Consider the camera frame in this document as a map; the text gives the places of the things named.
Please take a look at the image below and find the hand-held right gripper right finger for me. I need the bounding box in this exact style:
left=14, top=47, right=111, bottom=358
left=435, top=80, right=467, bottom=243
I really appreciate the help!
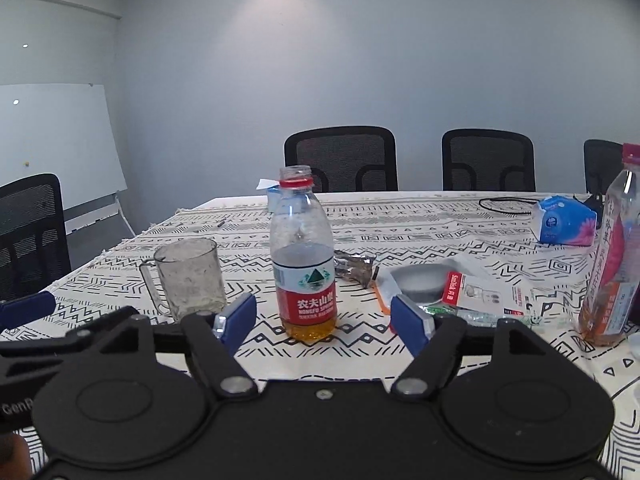
left=390, top=294, right=583, bottom=400

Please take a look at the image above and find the clear plastic bag orange edge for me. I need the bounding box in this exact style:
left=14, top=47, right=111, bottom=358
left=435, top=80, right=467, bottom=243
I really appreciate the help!
left=372, top=252, right=501, bottom=317

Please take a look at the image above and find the blue tissue box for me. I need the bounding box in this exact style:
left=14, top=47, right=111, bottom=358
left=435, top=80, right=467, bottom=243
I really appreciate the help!
left=255, top=178, right=282, bottom=214

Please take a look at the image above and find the plastic bottle pink cap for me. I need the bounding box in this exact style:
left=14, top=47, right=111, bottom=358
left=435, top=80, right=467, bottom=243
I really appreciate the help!
left=576, top=142, right=640, bottom=347

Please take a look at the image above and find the blue soft tissue pack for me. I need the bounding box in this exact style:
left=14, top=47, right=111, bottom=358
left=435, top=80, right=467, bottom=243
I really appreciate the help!
left=530, top=195, right=599, bottom=247

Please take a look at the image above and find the clear green wrapped stick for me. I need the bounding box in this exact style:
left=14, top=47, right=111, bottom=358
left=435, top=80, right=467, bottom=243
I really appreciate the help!
left=424, top=306, right=543, bottom=327

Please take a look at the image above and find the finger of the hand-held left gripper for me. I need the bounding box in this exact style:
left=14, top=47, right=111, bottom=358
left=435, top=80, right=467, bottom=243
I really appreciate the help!
left=0, top=327, right=103, bottom=397
left=0, top=290, right=57, bottom=331

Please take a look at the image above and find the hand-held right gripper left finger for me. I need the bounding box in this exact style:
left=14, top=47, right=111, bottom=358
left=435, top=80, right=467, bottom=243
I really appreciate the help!
left=75, top=292, right=259, bottom=398

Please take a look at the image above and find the red white card package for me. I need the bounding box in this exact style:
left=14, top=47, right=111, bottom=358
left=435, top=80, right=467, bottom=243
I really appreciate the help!
left=442, top=270, right=535, bottom=318

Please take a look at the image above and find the black mesh office chair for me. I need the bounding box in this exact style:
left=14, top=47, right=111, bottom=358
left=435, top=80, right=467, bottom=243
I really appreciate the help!
left=441, top=129, right=536, bottom=192
left=583, top=139, right=626, bottom=195
left=0, top=173, right=72, bottom=302
left=283, top=126, right=399, bottom=194

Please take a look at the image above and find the whiteboard on stand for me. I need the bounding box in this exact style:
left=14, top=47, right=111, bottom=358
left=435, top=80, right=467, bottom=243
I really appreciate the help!
left=0, top=83, right=137, bottom=237

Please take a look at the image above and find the black cable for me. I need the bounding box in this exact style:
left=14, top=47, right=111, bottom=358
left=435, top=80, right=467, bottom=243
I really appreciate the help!
left=478, top=196, right=540, bottom=217

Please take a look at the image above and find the clear glass mug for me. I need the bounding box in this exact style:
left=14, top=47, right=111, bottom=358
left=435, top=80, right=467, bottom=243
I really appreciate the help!
left=138, top=238, right=228, bottom=323

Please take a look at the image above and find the clear plastic bottle red label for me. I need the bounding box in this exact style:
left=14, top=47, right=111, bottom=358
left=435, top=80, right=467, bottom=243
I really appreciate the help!
left=269, top=164, right=337, bottom=345

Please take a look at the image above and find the clear plastic wrapper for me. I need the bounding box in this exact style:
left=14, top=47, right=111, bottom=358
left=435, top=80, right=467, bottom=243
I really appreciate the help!
left=333, top=249, right=378, bottom=287

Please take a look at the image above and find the patterned white tablecloth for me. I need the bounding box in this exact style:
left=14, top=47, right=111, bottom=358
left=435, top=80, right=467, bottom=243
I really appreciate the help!
left=0, top=190, right=640, bottom=480

